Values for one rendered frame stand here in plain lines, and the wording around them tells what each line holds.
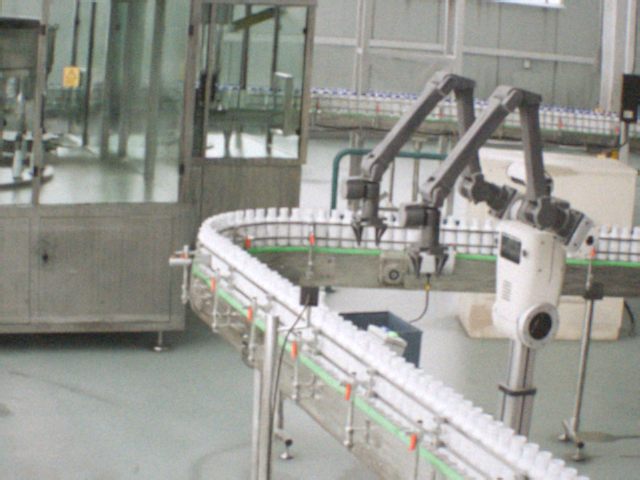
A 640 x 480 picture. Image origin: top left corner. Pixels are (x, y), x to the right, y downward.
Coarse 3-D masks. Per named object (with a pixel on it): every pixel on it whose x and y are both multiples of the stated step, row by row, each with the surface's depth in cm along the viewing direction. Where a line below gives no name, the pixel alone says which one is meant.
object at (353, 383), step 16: (256, 304) 453; (368, 368) 374; (304, 384) 415; (352, 384) 371; (368, 384) 373; (352, 400) 372; (352, 416) 374; (352, 432) 373; (416, 432) 330; (432, 432) 332; (416, 448) 331; (416, 464) 332
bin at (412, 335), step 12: (348, 312) 508; (360, 312) 509; (372, 312) 511; (384, 312) 513; (360, 324) 510; (372, 324) 512; (384, 324) 514; (396, 324) 507; (408, 324) 497; (408, 336) 484; (420, 336) 486; (408, 348) 485; (420, 348) 487; (408, 360) 487
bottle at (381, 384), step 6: (384, 354) 372; (390, 354) 375; (384, 360) 372; (390, 360) 371; (384, 366) 372; (390, 366) 372; (384, 372) 371; (378, 378) 373; (378, 384) 373; (384, 384) 372; (378, 390) 373; (384, 390) 372; (384, 396) 372; (378, 402) 374; (378, 408) 374
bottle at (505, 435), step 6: (504, 432) 308; (510, 432) 307; (498, 438) 307; (504, 438) 306; (510, 438) 306; (498, 444) 307; (504, 444) 306; (498, 450) 306; (504, 450) 305; (504, 456) 305; (492, 462) 308; (498, 462) 306; (492, 468) 308; (498, 468) 306; (492, 474) 308; (498, 474) 307
